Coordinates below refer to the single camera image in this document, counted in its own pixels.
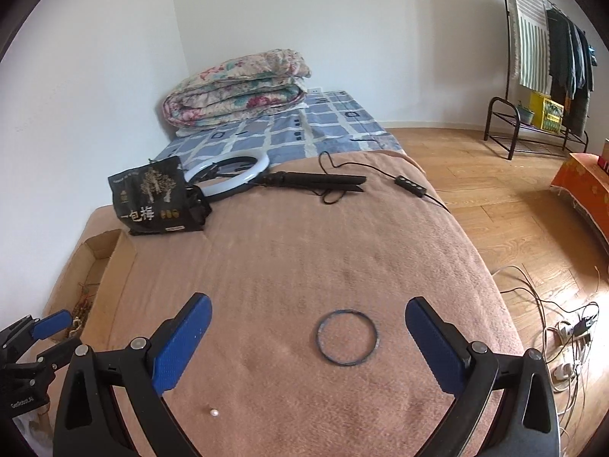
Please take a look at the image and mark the cardboard box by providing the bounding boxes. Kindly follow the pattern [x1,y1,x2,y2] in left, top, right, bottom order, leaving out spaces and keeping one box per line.
[45,228,139,348]

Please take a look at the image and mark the striped hanging cloth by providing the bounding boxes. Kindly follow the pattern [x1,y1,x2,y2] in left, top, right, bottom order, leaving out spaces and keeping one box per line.
[503,0,553,91]

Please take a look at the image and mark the yellow crate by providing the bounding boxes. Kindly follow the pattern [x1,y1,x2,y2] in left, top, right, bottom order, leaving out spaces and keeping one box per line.
[529,90,564,131]

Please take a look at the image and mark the dark bangle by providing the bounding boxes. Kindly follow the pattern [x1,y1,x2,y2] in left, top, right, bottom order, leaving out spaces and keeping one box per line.
[315,309,380,368]

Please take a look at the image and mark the wooden bead necklace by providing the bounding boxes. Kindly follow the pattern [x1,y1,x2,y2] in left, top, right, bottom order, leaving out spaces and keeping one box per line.
[71,278,102,341]

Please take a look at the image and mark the pink blanket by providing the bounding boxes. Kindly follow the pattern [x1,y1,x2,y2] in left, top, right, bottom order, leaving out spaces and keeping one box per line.
[45,150,524,457]

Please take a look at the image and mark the black metal clothes rack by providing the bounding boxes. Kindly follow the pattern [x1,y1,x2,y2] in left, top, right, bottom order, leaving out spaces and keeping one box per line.
[484,0,591,161]

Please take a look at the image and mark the folded floral quilt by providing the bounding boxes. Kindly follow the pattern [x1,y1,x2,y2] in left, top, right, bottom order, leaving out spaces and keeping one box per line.
[162,49,313,130]

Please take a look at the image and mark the dark hanging clothes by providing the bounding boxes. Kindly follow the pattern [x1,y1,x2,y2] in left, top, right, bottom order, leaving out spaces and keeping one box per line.
[545,7,598,136]

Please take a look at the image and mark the white power strip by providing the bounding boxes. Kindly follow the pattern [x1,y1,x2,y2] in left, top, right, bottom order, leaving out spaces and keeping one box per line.
[551,326,591,382]

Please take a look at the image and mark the blue checked bed sheet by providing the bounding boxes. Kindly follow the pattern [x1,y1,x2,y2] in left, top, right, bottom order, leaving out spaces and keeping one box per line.
[150,89,407,172]

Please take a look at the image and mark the floor cables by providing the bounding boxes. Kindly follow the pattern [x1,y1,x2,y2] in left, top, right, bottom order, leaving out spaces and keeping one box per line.
[492,264,603,434]

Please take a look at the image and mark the black cable with remote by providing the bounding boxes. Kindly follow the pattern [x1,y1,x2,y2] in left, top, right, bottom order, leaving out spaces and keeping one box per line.
[318,151,450,213]

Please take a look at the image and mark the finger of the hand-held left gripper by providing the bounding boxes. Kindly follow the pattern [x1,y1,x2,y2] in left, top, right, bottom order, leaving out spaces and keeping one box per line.
[35,337,83,373]
[0,309,73,350]

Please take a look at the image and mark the orange cloth covered table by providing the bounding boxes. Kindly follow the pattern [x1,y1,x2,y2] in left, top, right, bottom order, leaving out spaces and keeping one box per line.
[551,152,609,243]

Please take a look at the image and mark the white ring light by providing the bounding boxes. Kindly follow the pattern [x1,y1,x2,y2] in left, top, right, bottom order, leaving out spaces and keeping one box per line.
[183,149,271,201]

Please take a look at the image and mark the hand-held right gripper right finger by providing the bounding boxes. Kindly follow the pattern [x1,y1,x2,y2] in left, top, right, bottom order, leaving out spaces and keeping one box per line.
[404,296,562,457]

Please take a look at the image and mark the black snack bag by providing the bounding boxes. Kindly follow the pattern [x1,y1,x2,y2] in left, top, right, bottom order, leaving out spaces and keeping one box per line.
[108,155,212,237]

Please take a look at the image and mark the black folded tripod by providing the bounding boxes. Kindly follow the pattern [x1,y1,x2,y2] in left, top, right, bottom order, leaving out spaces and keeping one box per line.
[257,171,368,197]

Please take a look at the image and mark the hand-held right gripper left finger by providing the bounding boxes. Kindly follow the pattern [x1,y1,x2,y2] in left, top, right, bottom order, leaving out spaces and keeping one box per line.
[52,292,212,457]

